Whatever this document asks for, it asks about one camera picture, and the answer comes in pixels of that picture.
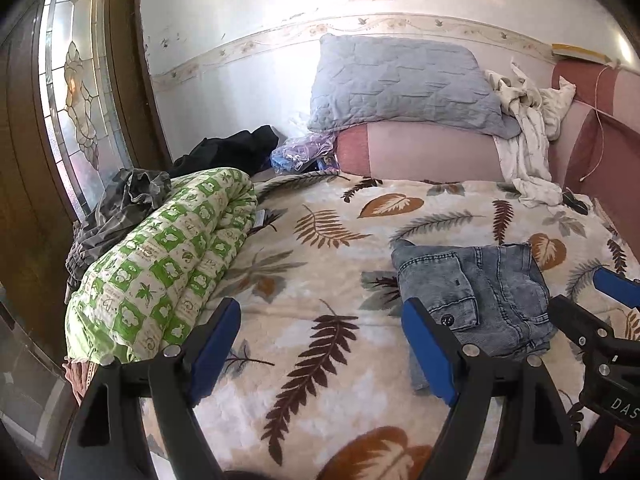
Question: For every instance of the person's right hand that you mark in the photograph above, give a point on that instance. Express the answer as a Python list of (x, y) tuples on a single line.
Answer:
[(611, 452)]

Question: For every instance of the small black object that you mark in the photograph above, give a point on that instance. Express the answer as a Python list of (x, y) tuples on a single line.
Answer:
[(575, 202)]

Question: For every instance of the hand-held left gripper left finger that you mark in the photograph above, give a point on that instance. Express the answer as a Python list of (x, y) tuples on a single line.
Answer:
[(215, 350)]

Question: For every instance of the blue denim pants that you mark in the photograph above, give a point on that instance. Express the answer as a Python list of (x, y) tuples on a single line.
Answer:
[(495, 290)]

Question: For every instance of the white crumpled cloth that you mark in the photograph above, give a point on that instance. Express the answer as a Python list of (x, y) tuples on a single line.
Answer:
[(525, 130)]

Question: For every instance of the pink padded side cushion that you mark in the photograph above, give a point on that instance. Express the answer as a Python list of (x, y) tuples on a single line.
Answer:
[(610, 140)]

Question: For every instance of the camouflage cloth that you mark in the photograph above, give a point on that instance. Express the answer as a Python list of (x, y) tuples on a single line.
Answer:
[(115, 210)]

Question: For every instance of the grey quilted pillow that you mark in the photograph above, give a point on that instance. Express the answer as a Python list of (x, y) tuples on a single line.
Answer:
[(400, 80)]

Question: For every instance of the yellow book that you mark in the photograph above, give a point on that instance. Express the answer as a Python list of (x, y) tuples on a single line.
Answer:
[(580, 52)]

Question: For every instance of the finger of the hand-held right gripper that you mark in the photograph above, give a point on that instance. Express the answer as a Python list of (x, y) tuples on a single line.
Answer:
[(617, 285), (580, 322)]

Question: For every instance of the black clothing pile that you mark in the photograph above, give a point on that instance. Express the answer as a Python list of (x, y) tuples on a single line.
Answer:
[(225, 152)]

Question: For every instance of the wooden door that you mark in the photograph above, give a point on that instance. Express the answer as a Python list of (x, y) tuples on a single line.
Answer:
[(25, 160)]

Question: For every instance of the green patterned rolled quilt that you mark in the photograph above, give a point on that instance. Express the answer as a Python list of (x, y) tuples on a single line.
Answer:
[(165, 265)]

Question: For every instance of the purple plastic bag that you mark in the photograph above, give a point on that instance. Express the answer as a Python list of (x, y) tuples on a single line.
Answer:
[(300, 152)]

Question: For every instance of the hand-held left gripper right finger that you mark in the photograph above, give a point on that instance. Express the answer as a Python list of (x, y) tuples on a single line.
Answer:
[(430, 355)]

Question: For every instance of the pink knitted cloth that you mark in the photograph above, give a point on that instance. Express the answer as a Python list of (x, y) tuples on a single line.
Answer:
[(77, 380)]

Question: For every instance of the stained glass door pane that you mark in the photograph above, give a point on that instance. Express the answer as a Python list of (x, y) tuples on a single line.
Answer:
[(80, 100)]

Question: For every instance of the leaf print fleece blanket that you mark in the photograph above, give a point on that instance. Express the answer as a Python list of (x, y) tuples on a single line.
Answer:
[(325, 280)]

